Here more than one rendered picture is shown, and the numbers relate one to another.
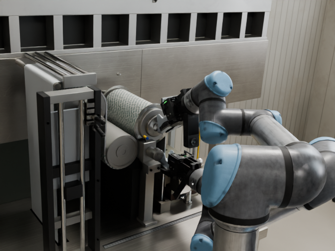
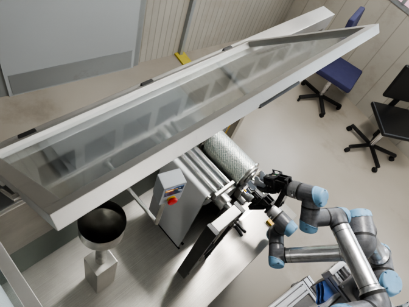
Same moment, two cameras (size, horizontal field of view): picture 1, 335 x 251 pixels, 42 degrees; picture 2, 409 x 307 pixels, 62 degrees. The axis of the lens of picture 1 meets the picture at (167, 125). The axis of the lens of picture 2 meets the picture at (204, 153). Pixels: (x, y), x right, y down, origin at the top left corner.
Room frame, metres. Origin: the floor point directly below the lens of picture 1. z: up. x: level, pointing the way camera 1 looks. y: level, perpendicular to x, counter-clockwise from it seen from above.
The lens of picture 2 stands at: (0.63, 0.68, 2.50)
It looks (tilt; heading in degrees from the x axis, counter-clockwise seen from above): 52 degrees down; 334
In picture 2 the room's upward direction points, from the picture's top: 24 degrees clockwise
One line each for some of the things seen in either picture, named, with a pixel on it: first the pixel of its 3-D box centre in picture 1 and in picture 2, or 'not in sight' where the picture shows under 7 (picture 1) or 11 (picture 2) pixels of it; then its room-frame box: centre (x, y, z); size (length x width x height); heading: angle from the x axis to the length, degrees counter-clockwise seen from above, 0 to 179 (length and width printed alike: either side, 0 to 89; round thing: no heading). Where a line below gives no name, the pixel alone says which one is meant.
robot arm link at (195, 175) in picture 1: (199, 181); (273, 212); (1.28, -0.12, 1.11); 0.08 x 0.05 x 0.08; 127
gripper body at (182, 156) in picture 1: (185, 169); (262, 199); (1.34, -0.07, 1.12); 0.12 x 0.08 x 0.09; 37
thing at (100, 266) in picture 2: not in sight; (100, 257); (1.05, 0.69, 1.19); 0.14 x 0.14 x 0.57
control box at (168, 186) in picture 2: not in sight; (170, 189); (1.09, 0.51, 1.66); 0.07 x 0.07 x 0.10; 20
